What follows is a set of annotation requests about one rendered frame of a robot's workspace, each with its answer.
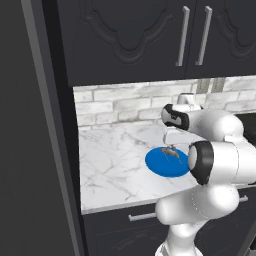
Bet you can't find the grey drawer handle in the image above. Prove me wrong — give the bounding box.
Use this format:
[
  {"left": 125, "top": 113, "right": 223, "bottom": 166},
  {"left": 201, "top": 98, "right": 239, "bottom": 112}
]
[{"left": 127, "top": 195, "right": 250, "bottom": 223}]

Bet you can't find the grey wall socket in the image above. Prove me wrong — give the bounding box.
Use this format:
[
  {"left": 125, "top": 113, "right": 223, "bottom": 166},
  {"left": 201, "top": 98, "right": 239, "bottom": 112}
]
[
  {"left": 211, "top": 77, "right": 227, "bottom": 94},
  {"left": 196, "top": 78, "right": 212, "bottom": 95}
]

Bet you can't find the dark wall cupboard door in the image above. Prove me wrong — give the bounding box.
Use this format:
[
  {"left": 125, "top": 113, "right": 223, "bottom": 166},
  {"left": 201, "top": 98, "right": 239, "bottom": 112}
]
[
  {"left": 56, "top": 0, "right": 198, "bottom": 88},
  {"left": 185, "top": 0, "right": 256, "bottom": 80}
]

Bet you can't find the blue round plate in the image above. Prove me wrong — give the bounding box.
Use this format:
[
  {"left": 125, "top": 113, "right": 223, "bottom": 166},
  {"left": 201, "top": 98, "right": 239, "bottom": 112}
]
[{"left": 144, "top": 146, "right": 191, "bottom": 179}]

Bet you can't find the dark drawer front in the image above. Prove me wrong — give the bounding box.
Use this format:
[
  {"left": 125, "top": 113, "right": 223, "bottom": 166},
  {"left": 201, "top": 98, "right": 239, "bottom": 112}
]
[{"left": 81, "top": 186, "right": 256, "bottom": 256}]

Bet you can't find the dark grey fridge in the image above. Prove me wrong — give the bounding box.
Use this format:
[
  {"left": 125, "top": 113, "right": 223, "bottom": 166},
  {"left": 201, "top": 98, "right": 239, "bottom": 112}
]
[{"left": 0, "top": 0, "right": 84, "bottom": 256}]

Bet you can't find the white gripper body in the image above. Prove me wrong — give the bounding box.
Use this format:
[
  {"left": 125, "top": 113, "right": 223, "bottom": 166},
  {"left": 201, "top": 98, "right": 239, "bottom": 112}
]
[{"left": 162, "top": 127, "right": 205, "bottom": 147}]

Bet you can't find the grey cupboard door handle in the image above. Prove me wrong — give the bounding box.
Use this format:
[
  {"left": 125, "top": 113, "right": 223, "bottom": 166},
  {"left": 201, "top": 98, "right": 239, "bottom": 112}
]
[
  {"left": 175, "top": 5, "right": 191, "bottom": 67},
  {"left": 194, "top": 5, "right": 214, "bottom": 67}
]

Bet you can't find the grey fish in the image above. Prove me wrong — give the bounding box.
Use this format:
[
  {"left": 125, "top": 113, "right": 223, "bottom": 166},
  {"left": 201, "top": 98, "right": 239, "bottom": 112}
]
[{"left": 160, "top": 146, "right": 183, "bottom": 165}]

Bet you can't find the black hob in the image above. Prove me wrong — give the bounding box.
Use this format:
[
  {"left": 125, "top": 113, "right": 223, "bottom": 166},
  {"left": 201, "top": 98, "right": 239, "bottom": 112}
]
[{"left": 234, "top": 112, "right": 256, "bottom": 148}]

